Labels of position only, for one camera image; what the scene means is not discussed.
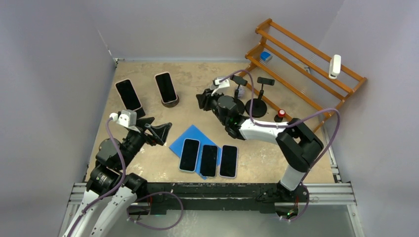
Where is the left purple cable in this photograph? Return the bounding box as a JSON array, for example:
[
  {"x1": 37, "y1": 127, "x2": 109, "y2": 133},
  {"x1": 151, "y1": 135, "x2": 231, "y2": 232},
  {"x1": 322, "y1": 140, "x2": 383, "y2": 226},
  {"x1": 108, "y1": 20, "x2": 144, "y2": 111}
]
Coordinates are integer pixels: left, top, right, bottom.
[{"x1": 65, "y1": 118, "x2": 184, "y2": 237}]

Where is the brown round phone stand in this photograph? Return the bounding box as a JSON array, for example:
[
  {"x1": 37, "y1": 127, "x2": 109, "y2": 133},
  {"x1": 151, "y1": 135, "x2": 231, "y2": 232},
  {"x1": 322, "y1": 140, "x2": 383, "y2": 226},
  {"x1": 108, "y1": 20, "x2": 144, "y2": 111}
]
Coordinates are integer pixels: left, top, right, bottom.
[{"x1": 161, "y1": 97, "x2": 179, "y2": 108}]

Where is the red black knob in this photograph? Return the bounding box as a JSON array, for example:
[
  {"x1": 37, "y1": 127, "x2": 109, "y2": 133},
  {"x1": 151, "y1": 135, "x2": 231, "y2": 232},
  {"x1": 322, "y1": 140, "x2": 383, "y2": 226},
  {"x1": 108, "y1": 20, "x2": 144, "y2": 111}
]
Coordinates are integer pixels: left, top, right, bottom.
[{"x1": 274, "y1": 109, "x2": 286, "y2": 123}]

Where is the orange wooden rack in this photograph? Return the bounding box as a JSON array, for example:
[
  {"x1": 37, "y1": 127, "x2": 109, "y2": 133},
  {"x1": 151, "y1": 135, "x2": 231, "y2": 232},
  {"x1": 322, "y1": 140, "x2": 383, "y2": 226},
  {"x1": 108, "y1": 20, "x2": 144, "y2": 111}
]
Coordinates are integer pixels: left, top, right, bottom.
[{"x1": 245, "y1": 18, "x2": 367, "y2": 120}]

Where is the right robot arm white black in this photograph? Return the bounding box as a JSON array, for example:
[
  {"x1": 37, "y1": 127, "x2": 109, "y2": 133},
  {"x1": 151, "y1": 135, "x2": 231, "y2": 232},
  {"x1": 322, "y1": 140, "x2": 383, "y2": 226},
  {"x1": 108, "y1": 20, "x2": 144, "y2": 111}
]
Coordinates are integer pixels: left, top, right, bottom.
[{"x1": 196, "y1": 89, "x2": 324, "y2": 201}]

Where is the blue mat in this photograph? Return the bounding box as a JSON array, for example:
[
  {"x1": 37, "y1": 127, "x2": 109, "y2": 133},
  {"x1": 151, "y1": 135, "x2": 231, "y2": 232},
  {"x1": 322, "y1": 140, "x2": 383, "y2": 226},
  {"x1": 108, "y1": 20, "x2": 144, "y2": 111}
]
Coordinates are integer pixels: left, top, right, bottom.
[{"x1": 169, "y1": 125, "x2": 221, "y2": 180}]

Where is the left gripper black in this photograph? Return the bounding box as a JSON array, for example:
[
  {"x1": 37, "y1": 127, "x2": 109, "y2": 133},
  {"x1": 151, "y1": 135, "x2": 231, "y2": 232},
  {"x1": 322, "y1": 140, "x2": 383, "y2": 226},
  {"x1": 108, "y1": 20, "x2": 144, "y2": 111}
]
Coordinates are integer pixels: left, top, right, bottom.
[{"x1": 119, "y1": 116, "x2": 170, "y2": 169}]

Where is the black round phone stand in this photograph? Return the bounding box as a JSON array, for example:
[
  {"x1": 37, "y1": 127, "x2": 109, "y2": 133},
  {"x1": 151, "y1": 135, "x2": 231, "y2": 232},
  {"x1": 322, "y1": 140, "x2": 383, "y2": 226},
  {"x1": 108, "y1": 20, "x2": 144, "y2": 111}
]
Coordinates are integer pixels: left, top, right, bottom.
[
  {"x1": 252, "y1": 77, "x2": 275, "y2": 118},
  {"x1": 230, "y1": 75, "x2": 248, "y2": 114}
]

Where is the white stapler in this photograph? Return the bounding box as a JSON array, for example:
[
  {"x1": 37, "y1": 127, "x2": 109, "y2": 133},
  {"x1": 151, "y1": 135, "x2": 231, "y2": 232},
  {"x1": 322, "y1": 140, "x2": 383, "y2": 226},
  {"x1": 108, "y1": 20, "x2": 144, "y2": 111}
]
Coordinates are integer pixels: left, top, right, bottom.
[{"x1": 328, "y1": 54, "x2": 341, "y2": 79}]

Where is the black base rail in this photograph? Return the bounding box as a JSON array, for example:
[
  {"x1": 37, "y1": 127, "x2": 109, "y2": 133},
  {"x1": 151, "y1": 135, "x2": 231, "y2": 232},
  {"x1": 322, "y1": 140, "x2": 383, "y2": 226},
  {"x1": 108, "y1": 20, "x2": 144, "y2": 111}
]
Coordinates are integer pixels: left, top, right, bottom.
[{"x1": 69, "y1": 181, "x2": 357, "y2": 217}]

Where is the pink phone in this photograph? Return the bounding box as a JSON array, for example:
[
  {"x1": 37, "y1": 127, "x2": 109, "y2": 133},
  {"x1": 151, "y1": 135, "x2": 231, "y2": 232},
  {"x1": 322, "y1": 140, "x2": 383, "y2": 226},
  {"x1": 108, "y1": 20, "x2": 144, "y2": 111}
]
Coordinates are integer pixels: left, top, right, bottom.
[
  {"x1": 155, "y1": 72, "x2": 178, "y2": 106},
  {"x1": 115, "y1": 79, "x2": 142, "y2": 111}
]

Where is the light blue phone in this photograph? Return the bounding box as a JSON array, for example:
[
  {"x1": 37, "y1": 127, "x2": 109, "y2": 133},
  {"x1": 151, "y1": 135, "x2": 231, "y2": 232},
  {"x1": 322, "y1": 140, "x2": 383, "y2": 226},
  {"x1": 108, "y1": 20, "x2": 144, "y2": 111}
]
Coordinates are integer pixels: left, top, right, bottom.
[{"x1": 178, "y1": 138, "x2": 200, "y2": 172}]

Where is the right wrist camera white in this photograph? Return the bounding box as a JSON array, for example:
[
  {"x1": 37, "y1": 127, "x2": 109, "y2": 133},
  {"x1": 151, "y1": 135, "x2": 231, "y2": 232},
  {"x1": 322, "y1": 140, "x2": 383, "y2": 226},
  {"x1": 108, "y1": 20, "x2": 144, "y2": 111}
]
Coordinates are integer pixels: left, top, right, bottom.
[{"x1": 209, "y1": 77, "x2": 230, "y2": 96}]

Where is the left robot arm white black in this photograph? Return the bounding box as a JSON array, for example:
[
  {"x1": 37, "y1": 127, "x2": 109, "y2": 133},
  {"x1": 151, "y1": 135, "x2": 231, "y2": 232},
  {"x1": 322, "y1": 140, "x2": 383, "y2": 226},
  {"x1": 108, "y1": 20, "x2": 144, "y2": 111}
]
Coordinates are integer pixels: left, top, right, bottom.
[{"x1": 64, "y1": 114, "x2": 172, "y2": 237}]

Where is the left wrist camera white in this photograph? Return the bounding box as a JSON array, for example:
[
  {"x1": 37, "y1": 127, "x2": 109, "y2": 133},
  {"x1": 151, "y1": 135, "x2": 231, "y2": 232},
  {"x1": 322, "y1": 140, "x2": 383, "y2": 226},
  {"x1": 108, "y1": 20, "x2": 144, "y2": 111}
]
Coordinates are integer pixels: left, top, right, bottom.
[{"x1": 109, "y1": 110, "x2": 137, "y2": 130}]

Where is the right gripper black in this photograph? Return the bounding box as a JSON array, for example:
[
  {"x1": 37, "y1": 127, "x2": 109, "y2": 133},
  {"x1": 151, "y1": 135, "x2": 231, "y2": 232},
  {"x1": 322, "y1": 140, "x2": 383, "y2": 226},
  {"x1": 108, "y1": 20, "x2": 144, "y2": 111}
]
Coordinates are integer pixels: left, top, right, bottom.
[{"x1": 197, "y1": 87, "x2": 229, "y2": 125}]

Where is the blue white eraser block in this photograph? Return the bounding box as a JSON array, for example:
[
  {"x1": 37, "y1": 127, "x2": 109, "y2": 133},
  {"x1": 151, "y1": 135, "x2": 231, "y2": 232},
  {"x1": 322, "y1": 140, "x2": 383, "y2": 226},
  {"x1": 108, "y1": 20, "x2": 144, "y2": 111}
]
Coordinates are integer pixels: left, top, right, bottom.
[{"x1": 260, "y1": 51, "x2": 272, "y2": 63}]

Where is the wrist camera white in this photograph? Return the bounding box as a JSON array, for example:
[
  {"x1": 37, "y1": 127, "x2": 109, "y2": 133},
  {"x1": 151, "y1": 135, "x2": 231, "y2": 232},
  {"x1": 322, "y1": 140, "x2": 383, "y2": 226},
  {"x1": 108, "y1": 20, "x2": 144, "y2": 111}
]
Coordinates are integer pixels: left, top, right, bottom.
[
  {"x1": 109, "y1": 110, "x2": 137, "y2": 130},
  {"x1": 209, "y1": 77, "x2": 230, "y2": 96}
]

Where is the black folding phone stand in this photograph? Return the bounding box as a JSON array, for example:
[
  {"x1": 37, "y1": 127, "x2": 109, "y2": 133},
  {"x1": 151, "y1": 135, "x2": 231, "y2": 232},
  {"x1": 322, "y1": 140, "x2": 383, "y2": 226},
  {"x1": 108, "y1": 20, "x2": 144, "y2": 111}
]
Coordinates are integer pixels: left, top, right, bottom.
[{"x1": 134, "y1": 107, "x2": 146, "y2": 119}]

